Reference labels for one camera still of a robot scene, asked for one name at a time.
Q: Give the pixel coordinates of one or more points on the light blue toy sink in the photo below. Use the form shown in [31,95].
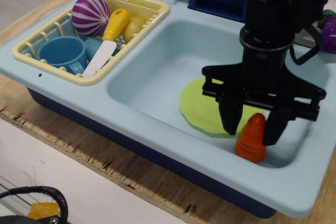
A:
[137,106]

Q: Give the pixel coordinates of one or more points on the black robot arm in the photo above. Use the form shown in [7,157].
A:
[278,20]

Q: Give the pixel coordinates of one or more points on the yellow handled toy knife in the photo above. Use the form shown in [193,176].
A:
[116,24]

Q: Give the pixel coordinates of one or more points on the small blue toy bowl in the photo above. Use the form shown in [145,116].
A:
[92,45]

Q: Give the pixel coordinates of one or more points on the wooden plywood board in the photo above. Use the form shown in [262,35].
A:
[104,182]

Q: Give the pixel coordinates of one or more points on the yellow toy potato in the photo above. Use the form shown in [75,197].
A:
[133,27]

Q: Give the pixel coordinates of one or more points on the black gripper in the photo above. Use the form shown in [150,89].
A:
[262,80]

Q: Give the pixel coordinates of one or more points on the purple toy eggplant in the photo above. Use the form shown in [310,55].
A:
[327,30]

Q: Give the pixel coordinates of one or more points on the yellow tape piece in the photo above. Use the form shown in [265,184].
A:
[43,210]

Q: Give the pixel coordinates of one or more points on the purple striped toy onion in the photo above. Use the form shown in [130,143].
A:
[90,17]

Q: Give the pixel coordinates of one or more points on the blue toy cup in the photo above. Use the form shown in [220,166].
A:
[65,51]

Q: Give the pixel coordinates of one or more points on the green toy plate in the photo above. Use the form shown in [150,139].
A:
[202,111]

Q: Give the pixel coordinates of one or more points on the orange toy carrot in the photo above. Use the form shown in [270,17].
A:
[249,144]

